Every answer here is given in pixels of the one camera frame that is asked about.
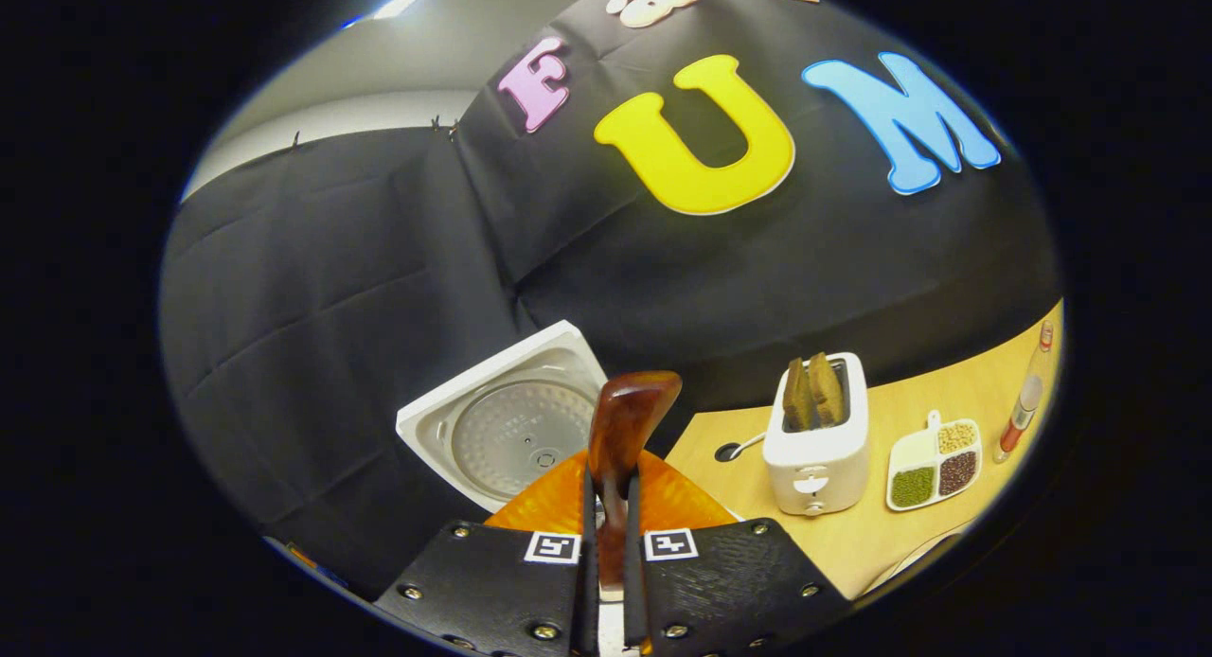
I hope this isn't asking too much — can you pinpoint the black backdrop cloth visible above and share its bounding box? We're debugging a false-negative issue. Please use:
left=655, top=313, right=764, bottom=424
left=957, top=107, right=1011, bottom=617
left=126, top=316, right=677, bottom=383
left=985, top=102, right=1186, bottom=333
left=159, top=0, right=1061, bottom=592

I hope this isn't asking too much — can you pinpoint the white rice cooker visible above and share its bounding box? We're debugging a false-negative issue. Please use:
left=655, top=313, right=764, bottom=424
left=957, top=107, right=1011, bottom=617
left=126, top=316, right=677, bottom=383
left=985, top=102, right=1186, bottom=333
left=396, top=320, right=612, bottom=516

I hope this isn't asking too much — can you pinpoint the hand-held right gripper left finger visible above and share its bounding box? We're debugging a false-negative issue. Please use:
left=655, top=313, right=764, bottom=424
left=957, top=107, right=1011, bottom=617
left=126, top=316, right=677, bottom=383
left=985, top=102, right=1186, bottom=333
left=374, top=449, right=599, bottom=657

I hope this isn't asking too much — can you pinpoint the clear plastic bottle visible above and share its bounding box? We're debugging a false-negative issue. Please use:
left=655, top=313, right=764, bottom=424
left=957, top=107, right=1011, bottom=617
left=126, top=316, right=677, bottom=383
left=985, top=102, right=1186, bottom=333
left=992, top=321, right=1055, bottom=464

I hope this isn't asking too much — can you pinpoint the brown bread slice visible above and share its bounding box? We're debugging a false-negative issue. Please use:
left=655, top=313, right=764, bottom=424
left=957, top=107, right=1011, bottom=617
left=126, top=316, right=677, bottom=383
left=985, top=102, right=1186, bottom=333
left=808, top=352, right=847, bottom=427
left=782, top=358, right=815, bottom=431

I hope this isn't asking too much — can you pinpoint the brown wooden spoon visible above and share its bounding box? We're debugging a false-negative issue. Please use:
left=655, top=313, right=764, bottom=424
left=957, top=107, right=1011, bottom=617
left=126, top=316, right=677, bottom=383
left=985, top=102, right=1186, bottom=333
left=587, top=371, right=683, bottom=601

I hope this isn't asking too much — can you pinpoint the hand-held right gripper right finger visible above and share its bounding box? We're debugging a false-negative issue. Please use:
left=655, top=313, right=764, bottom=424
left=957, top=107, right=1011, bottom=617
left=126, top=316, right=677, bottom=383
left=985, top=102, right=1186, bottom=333
left=625, top=449, right=853, bottom=657

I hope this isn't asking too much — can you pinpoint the divided white bean dish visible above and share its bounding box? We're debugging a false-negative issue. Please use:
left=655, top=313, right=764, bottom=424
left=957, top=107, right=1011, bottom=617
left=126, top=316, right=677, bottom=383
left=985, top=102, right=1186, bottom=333
left=886, top=410, right=983, bottom=512

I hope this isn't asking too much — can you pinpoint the white toaster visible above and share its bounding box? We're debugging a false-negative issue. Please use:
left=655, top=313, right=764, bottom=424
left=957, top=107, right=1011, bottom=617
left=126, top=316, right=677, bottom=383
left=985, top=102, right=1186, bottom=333
left=762, top=352, right=870, bottom=517

